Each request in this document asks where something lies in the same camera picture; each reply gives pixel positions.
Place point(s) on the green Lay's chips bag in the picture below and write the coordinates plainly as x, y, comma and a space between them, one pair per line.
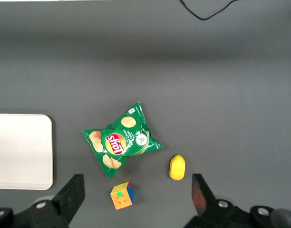
117, 142

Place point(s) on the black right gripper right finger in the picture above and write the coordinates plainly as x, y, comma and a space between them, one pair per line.
200, 194

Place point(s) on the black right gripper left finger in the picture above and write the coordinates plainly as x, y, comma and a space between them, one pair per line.
70, 199

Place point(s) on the yellow lemon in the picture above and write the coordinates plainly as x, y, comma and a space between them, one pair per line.
177, 167

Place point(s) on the orange Rubik's cube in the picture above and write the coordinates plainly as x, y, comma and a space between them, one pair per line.
120, 198

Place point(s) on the dark grey table cover sheet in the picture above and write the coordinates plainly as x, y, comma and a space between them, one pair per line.
145, 59

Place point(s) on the pale pink plastic tray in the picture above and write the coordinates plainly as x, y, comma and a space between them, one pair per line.
22, 152

